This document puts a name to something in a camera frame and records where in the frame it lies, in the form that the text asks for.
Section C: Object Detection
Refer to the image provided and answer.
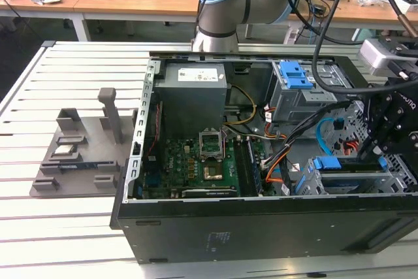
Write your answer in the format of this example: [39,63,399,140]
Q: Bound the white box with black insert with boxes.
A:
[393,0,418,14]

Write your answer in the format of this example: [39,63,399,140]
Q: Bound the teal bin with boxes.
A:
[354,27,381,44]

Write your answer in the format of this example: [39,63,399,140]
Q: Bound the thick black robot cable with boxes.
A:
[312,0,364,96]

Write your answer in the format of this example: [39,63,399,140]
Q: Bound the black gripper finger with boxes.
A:
[357,112,401,164]
[355,93,393,161]

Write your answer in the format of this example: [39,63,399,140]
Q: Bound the disk power wire with connectors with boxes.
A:
[341,140,360,156]

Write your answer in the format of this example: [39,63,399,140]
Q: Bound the grey power supply unit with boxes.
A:
[153,63,228,141]

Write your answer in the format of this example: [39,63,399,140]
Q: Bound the yellow power wires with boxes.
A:
[223,85,257,126]

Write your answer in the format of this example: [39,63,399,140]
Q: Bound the grey disk bay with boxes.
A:
[293,156,409,197]

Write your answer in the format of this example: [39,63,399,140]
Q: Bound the CPU socket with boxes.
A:
[202,165,225,182]

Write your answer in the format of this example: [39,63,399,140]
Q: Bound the blue data wire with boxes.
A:
[317,117,347,157]

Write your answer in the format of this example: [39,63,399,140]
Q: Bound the installed RAM stick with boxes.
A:
[245,137,264,194]

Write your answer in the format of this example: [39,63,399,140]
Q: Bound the black graphics card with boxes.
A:
[181,186,239,199]

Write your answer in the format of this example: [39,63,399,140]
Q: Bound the long wooden desk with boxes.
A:
[0,0,418,31]

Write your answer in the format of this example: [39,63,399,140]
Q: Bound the white power strip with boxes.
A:
[283,29,300,44]

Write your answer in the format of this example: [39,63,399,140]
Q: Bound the grey parts rack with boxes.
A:
[28,88,138,199]

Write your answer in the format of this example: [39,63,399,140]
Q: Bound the green motherboard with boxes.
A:
[142,137,262,200]

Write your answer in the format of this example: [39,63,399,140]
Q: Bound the orange data wire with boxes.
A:
[265,156,290,184]

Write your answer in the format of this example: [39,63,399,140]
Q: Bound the loose RAM stick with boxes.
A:
[58,161,115,171]

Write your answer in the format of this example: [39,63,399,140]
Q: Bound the open socket cover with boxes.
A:
[198,127,225,162]

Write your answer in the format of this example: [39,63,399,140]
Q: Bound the blue drive cage latch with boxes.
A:
[279,59,310,90]

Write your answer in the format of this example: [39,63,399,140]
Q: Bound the black cable bundle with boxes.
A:
[261,99,360,169]

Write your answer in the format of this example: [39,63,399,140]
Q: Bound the hard disk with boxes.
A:
[295,156,391,195]

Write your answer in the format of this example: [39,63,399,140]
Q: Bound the black open PC case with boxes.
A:
[109,50,418,265]

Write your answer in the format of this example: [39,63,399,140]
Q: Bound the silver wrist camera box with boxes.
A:
[358,37,418,80]

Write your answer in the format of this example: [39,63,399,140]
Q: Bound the grey drive cage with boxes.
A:
[269,60,359,126]

